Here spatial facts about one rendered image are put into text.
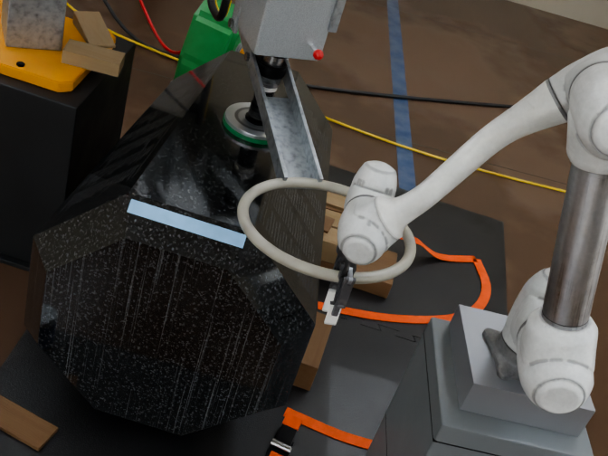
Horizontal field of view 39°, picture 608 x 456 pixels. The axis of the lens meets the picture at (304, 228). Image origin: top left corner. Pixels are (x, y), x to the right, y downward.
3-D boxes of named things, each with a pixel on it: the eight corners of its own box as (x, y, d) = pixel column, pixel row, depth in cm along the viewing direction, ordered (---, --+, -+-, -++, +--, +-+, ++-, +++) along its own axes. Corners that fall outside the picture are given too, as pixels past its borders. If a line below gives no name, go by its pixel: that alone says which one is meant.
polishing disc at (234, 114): (276, 147, 272) (277, 145, 271) (214, 123, 273) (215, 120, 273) (296, 120, 289) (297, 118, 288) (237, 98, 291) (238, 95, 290)
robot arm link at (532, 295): (558, 333, 224) (594, 266, 212) (565, 378, 208) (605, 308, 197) (498, 314, 223) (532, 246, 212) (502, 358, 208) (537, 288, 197)
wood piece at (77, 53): (61, 62, 300) (62, 49, 297) (68, 51, 308) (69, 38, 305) (118, 77, 302) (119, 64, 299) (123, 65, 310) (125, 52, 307)
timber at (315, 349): (308, 391, 313) (318, 368, 306) (278, 380, 314) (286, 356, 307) (326, 339, 338) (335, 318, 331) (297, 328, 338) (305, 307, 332)
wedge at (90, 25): (71, 23, 326) (73, 10, 323) (98, 23, 331) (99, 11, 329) (90, 48, 314) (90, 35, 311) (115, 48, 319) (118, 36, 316)
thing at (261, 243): (215, 181, 240) (217, 171, 238) (371, 186, 259) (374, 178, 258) (267, 288, 202) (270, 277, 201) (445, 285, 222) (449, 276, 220)
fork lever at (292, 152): (225, 21, 282) (229, 9, 278) (280, 27, 289) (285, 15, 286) (267, 187, 245) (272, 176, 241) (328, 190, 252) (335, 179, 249)
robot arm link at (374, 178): (343, 204, 207) (336, 231, 196) (361, 147, 199) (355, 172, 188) (385, 217, 207) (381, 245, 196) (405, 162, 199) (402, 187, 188)
